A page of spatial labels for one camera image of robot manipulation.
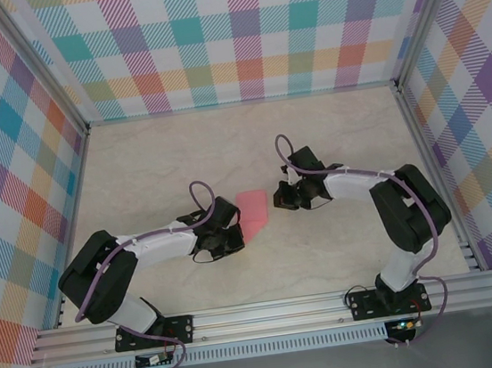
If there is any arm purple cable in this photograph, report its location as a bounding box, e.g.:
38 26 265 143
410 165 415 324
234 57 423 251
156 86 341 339
59 177 247 368
274 115 455 360

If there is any aluminium mounting rail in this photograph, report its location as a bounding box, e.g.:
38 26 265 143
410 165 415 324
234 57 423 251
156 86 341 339
25 269 492 366

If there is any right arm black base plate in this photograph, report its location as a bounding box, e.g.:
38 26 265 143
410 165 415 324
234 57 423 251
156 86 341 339
345 280 432 323

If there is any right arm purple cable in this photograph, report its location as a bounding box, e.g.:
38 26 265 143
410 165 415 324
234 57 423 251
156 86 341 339
274 115 455 360

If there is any pink paper sheet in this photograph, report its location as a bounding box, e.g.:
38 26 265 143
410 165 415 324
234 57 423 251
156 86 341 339
233 188 275 244

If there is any grey slotted cable tray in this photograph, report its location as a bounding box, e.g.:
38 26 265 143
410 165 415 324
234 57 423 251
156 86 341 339
47 316 427 368

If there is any grey slotted side bracket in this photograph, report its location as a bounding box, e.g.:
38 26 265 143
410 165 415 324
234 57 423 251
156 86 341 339
458 239 482 274
52 295 70 329

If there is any aluminium frame side rail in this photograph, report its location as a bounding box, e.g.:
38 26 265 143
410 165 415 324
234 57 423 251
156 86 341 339
393 76 485 281
30 127 114 330

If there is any aluminium frame cross bar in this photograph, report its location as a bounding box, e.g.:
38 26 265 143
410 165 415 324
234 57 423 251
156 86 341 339
85 78 399 129

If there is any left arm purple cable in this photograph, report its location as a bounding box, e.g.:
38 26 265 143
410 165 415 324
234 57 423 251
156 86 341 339
59 177 247 368

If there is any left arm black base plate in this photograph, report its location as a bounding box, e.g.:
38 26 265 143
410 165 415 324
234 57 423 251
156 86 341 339
111 312 198 355

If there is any aluminium frame post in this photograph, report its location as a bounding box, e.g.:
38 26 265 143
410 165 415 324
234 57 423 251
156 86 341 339
0 0 91 143
384 0 475 91

